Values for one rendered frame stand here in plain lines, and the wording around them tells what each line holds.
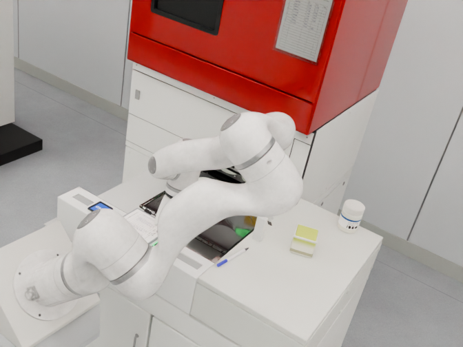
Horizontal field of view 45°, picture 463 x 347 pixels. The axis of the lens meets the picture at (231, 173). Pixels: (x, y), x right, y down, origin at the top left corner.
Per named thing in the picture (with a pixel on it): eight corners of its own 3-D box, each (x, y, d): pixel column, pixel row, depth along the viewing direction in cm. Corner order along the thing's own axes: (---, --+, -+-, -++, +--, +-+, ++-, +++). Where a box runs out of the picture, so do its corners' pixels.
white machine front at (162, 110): (129, 143, 245) (137, 56, 225) (290, 224, 213) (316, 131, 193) (124, 145, 242) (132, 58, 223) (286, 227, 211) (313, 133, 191)
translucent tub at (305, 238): (291, 239, 179) (297, 222, 176) (314, 246, 178) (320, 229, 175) (288, 253, 173) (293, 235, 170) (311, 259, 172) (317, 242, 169)
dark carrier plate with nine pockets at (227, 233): (201, 173, 219) (202, 171, 219) (276, 210, 206) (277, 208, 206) (145, 206, 193) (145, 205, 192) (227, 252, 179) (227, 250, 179)
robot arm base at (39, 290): (32, 334, 143) (68, 325, 131) (0, 267, 143) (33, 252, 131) (89, 300, 158) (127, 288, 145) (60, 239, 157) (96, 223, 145)
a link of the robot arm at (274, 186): (96, 240, 132) (141, 287, 137) (81, 268, 121) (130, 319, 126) (269, 122, 118) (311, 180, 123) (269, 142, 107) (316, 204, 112)
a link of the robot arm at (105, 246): (85, 306, 136) (142, 289, 120) (31, 253, 130) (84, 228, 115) (112, 270, 144) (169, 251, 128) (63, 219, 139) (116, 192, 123)
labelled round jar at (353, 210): (341, 219, 195) (348, 196, 191) (359, 227, 193) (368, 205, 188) (333, 227, 190) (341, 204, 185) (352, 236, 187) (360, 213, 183)
